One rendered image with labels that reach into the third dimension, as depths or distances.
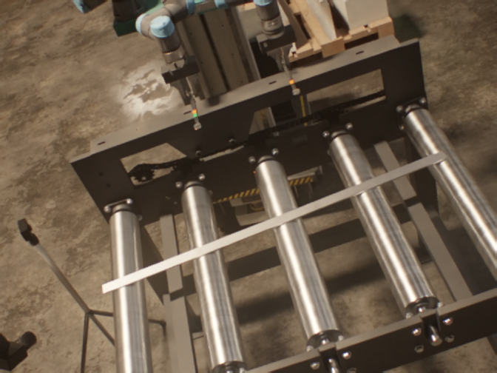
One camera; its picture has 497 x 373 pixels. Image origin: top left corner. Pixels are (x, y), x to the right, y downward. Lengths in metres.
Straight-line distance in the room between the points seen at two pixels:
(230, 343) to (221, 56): 1.62
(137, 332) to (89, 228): 1.91
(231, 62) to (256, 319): 1.24
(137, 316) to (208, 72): 1.47
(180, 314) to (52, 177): 2.42
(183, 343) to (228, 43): 1.53
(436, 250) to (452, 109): 1.82
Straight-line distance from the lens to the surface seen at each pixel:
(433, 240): 2.21
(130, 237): 2.40
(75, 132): 4.79
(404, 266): 1.99
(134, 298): 2.20
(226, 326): 2.00
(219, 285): 2.10
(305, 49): 4.12
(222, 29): 3.10
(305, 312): 1.95
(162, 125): 2.35
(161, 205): 2.58
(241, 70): 3.17
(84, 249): 3.86
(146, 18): 2.35
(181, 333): 2.20
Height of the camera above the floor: 2.49
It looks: 42 degrees down
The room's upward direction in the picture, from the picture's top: 22 degrees counter-clockwise
